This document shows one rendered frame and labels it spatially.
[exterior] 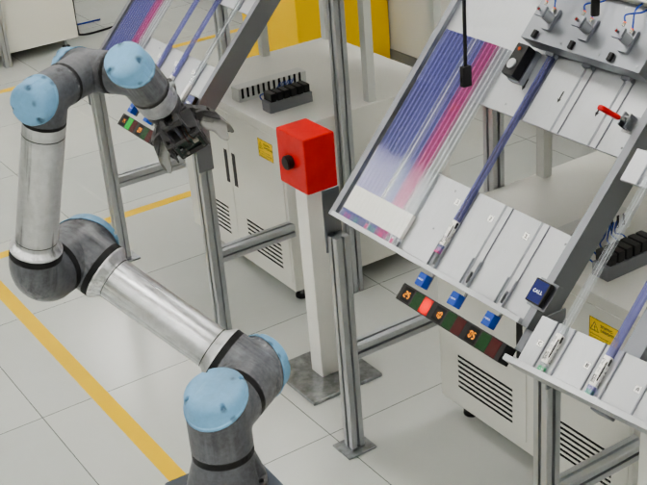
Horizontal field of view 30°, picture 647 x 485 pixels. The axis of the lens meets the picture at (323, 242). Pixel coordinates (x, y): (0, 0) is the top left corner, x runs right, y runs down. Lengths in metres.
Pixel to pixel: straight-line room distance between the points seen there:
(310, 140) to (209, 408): 1.20
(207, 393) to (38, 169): 0.49
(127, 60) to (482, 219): 0.89
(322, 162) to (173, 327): 1.05
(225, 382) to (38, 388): 1.63
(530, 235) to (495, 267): 0.10
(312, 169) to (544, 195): 0.61
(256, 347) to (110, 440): 1.24
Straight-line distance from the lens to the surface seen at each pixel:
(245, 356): 2.26
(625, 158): 2.43
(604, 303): 2.71
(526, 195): 3.17
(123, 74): 2.07
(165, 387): 3.64
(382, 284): 4.05
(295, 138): 3.20
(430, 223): 2.68
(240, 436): 2.19
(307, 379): 3.56
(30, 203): 2.16
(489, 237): 2.56
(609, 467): 2.73
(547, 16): 2.62
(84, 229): 2.35
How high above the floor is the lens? 1.97
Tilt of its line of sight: 27 degrees down
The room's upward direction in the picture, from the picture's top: 5 degrees counter-clockwise
